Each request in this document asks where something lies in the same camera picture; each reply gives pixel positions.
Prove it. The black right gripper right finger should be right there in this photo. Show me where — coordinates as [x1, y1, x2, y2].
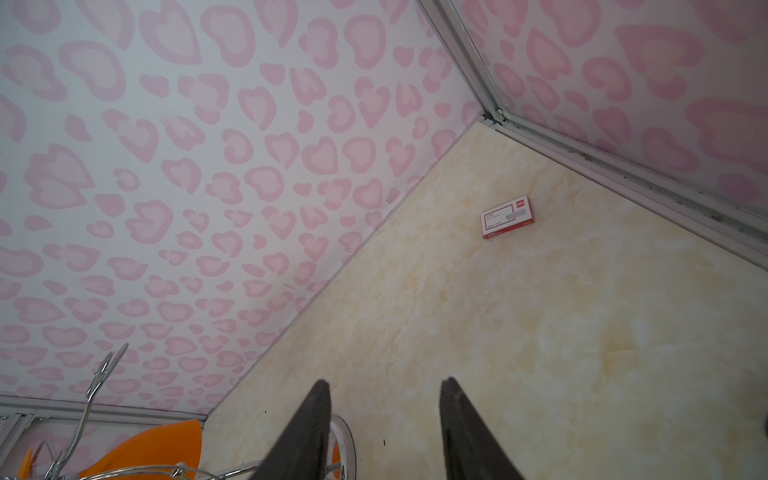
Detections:
[439, 377, 524, 480]

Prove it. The orange wine glass left rear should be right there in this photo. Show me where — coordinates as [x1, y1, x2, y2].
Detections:
[59, 420, 203, 479]

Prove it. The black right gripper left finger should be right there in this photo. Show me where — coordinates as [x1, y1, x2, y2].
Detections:
[250, 380, 331, 480]

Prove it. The red white small box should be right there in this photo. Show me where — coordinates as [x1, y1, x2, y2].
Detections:
[480, 195, 535, 239]

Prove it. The chrome wire wine glass rack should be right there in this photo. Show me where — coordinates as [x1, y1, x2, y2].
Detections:
[35, 341, 358, 480]

